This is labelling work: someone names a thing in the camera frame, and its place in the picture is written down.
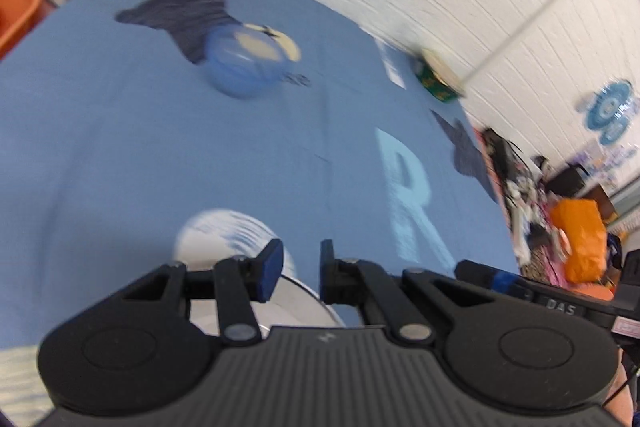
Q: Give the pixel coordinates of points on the black cylindrical container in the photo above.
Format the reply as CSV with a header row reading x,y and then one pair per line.
x,y
567,181

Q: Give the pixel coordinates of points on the person's right forearm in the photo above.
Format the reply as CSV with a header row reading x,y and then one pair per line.
x,y
627,394

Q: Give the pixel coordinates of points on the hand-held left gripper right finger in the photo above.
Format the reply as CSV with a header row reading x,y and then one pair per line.
x,y
327,274

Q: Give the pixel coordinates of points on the orange bag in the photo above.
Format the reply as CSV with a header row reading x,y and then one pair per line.
x,y
580,237

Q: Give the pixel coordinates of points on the black electronic device pile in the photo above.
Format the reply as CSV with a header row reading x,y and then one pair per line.
x,y
500,149

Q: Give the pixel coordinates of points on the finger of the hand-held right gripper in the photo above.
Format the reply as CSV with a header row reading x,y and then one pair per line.
x,y
502,280

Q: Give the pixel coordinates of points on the green patterned bowl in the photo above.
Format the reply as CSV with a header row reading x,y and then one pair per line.
x,y
436,82

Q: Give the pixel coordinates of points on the orange plastic bucket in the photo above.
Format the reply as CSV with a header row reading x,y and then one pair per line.
x,y
15,13

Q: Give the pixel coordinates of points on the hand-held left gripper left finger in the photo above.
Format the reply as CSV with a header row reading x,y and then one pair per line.
x,y
270,268

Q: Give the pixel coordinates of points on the blue paper fan wall decoration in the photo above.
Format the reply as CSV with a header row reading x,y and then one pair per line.
x,y
607,107

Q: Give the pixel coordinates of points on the blue printed tablecloth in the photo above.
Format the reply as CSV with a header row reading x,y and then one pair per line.
x,y
125,147

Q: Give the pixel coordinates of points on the translucent blue plastic bowl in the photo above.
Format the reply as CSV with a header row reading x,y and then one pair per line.
x,y
235,68

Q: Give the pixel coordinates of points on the stainless steel bowl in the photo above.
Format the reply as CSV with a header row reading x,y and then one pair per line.
x,y
300,307

